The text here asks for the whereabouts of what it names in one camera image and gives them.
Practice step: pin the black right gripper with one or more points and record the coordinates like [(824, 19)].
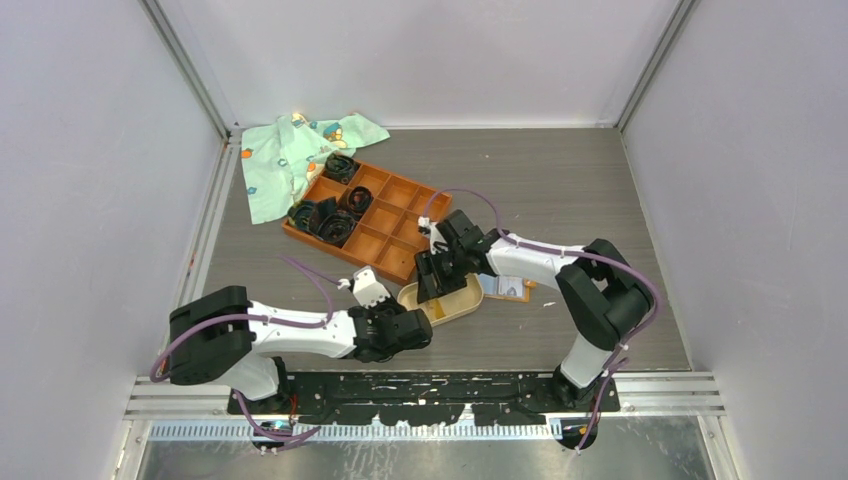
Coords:
[(427, 264)]

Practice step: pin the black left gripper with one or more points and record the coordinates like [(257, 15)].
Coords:
[(387, 303)]

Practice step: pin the cream oval plastic tray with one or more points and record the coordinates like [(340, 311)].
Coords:
[(457, 304)]

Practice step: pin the gold VIP credit card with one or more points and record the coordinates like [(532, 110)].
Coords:
[(436, 312)]

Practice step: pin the orange leather card holder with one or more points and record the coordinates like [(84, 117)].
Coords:
[(489, 283)]

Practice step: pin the silver VIP credit card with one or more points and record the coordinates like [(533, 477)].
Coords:
[(511, 287)]

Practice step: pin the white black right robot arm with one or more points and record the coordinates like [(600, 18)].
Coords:
[(605, 297)]

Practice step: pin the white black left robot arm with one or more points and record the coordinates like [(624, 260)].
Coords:
[(226, 339)]

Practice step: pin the orange wooden compartment tray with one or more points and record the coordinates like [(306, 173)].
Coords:
[(386, 236)]

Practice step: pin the black rolled belt middle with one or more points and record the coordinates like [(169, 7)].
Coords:
[(358, 200)]

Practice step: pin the black rolled belt large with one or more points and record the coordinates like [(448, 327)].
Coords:
[(330, 223)]

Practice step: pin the black rolled belt left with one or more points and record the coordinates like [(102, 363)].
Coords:
[(299, 215)]

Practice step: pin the black rolled belt top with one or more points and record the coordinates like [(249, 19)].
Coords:
[(340, 168)]

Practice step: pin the green patterned cloth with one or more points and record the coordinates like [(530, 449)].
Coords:
[(281, 160)]

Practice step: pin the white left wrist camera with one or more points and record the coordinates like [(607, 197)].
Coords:
[(366, 287)]

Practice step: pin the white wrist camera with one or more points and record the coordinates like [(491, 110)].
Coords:
[(366, 287), (428, 229)]

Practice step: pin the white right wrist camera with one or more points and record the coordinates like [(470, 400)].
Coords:
[(428, 229)]

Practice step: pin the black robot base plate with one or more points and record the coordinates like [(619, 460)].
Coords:
[(508, 398)]

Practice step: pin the white slotted cable duct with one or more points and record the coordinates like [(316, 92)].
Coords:
[(465, 429)]

